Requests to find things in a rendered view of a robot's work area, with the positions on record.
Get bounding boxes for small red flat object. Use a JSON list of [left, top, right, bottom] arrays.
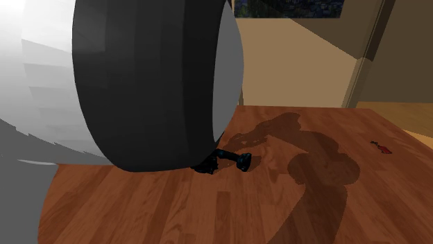
[[370, 140, 393, 155]]

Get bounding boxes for dark wall picture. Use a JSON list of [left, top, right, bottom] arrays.
[[232, 0, 343, 19]]

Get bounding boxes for dark blue-black bent object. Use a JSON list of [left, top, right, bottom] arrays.
[[191, 148, 253, 175]]

